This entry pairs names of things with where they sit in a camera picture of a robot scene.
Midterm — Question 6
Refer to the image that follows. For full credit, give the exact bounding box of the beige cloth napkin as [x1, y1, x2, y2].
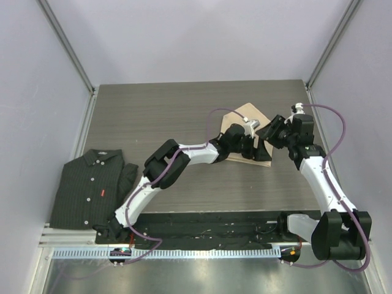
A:
[220, 103, 272, 168]

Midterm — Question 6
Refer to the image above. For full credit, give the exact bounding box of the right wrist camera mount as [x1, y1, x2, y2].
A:
[291, 103, 305, 116]

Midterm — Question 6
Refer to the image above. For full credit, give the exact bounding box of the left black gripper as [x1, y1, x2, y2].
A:
[229, 134, 272, 163]

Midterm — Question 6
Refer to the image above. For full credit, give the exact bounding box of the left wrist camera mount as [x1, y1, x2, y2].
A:
[243, 117, 260, 138]

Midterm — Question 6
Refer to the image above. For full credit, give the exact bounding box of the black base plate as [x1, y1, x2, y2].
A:
[93, 211, 300, 251]

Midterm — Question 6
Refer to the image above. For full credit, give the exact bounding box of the left aluminium frame post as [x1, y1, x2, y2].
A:
[36, 0, 95, 94]

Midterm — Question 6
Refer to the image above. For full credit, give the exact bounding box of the purple cable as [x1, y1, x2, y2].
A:
[122, 108, 249, 267]
[287, 104, 371, 272]

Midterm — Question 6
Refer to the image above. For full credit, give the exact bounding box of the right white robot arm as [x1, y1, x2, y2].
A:
[256, 114, 372, 261]

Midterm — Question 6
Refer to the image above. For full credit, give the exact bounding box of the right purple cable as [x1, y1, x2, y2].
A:
[287, 104, 371, 272]

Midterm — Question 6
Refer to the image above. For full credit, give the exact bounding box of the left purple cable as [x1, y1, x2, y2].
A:
[122, 108, 249, 267]

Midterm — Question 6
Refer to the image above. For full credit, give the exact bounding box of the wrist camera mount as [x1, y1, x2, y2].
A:
[291, 103, 305, 116]
[243, 117, 260, 138]

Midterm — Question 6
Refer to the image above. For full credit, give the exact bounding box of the right aluminium frame post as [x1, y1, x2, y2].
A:
[305, 0, 363, 89]

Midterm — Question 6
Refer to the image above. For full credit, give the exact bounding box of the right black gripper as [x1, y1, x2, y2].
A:
[255, 115, 297, 150]

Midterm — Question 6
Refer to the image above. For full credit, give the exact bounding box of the aluminium front rail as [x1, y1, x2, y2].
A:
[39, 223, 96, 247]

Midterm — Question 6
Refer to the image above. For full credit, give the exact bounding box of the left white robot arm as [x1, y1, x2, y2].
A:
[93, 121, 272, 244]

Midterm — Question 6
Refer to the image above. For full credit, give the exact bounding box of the dark striped button shirt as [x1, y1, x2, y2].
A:
[49, 149, 138, 230]

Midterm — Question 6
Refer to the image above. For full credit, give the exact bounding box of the aluminium frame post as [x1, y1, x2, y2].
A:
[36, 0, 95, 94]
[305, 0, 363, 89]

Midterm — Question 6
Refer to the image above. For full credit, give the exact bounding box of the white slotted cable duct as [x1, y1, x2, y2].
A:
[52, 246, 281, 260]

